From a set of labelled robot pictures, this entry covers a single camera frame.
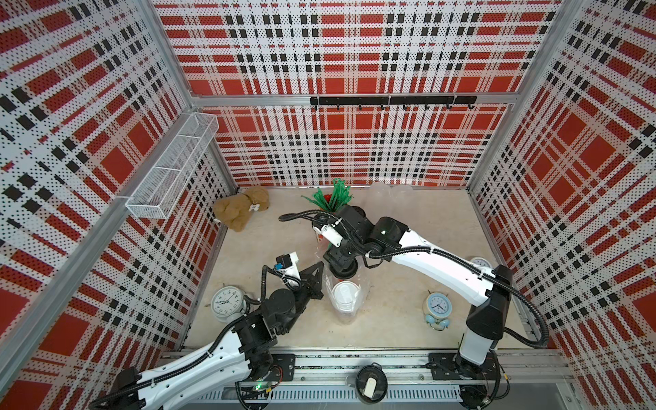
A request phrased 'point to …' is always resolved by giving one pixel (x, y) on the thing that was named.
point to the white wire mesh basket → (158, 192)
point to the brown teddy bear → (234, 211)
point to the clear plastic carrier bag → (361, 278)
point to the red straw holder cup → (328, 197)
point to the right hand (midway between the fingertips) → (341, 246)
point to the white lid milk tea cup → (345, 295)
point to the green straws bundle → (340, 195)
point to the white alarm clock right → (481, 261)
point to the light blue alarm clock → (438, 309)
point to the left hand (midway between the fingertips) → (327, 263)
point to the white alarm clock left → (228, 303)
